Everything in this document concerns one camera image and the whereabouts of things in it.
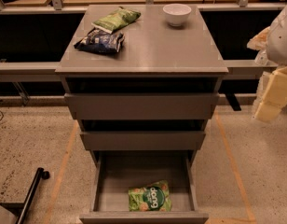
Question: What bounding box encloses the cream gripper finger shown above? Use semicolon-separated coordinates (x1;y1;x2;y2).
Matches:
247;27;270;50

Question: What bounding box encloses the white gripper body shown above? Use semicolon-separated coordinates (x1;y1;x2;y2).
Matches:
253;66;287;122

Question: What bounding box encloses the green dang rice chip bag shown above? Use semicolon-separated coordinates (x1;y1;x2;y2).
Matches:
128;180;172;212

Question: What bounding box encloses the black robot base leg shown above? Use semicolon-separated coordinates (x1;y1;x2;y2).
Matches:
16;167;50;224

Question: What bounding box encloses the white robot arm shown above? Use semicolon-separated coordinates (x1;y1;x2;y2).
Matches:
247;5;287;122

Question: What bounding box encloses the grey drawer cabinet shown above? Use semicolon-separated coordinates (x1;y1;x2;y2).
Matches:
54;4;229;161

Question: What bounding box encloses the green snack bag on counter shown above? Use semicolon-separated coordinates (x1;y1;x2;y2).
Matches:
92;7;141;34

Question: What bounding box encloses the dark blue snack bag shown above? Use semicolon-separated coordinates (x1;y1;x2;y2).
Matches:
74;28;125;54

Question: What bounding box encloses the grey bottom drawer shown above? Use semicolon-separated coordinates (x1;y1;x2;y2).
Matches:
79;151;209;224

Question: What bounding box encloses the grey drawer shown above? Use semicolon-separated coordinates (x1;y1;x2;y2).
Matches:
79;151;209;224
80;131;205;151
64;93;219;120

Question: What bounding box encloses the grey top drawer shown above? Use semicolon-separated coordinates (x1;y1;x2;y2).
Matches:
64;93;219;120

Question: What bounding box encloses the grey middle drawer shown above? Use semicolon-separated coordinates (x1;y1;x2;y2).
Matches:
80;131;205;151

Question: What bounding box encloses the white bowl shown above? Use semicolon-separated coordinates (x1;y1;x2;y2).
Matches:
163;4;192;26

